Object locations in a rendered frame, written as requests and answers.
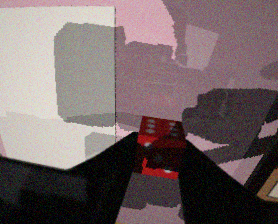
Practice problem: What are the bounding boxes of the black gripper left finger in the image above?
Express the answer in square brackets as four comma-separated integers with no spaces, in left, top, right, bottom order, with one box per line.
[0,132,139,224]

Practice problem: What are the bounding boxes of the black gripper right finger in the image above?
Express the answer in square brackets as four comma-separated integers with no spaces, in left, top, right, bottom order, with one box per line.
[178,140,278,224]

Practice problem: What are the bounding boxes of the red die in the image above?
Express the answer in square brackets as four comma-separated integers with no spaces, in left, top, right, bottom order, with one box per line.
[133,116,187,180]

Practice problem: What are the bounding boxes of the beige and green board game track with arrows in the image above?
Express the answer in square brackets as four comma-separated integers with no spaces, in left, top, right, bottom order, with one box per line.
[247,141,278,202]

